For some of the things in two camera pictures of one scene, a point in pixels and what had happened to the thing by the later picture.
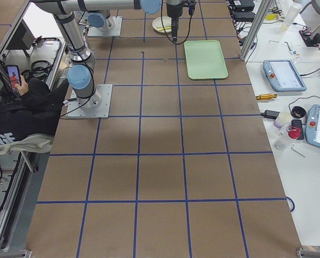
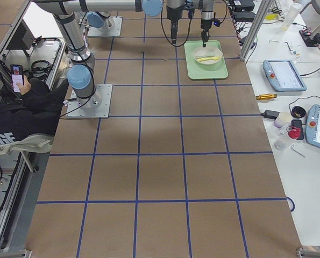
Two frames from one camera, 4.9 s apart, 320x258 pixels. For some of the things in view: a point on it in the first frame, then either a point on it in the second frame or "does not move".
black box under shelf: x=23 y=39 does not move
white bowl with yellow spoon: x=167 y=22 -> x=207 y=55
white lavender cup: x=282 y=119 does not move
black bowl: x=298 y=112 does not move
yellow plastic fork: x=165 y=28 -> x=208 y=58
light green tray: x=205 y=59 does not move
